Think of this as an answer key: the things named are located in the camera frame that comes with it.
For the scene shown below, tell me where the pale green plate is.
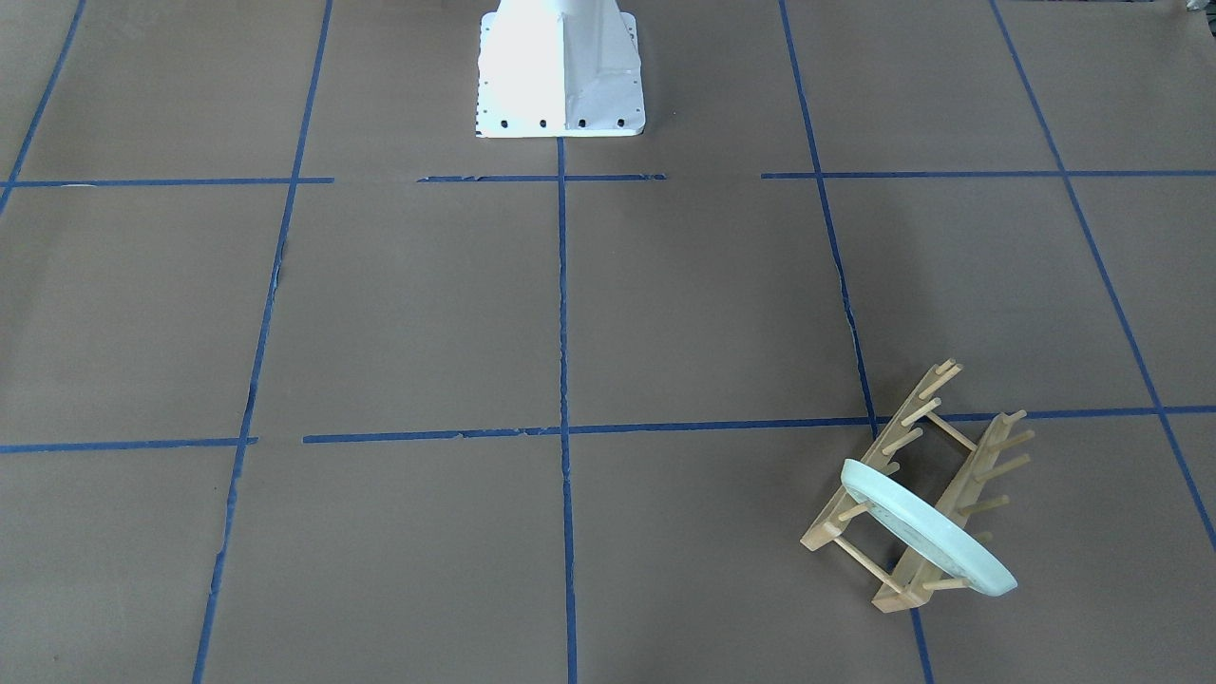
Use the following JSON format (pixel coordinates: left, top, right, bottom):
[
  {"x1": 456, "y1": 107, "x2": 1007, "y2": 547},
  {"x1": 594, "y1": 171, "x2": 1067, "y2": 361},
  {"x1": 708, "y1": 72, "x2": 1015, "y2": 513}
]
[{"x1": 840, "y1": 459, "x2": 1019, "y2": 598}]

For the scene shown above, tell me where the wooden dish rack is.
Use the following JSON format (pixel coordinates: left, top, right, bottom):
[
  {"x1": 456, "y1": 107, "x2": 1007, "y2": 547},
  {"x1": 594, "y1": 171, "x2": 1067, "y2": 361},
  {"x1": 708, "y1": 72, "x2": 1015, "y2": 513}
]
[{"x1": 800, "y1": 359, "x2": 1035, "y2": 612}]

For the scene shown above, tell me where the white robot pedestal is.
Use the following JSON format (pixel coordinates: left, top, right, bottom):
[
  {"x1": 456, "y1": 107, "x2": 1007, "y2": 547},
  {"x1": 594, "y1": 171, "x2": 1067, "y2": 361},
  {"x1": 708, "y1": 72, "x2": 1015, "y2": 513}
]
[{"x1": 475, "y1": 1, "x2": 646, "y2": 139}]

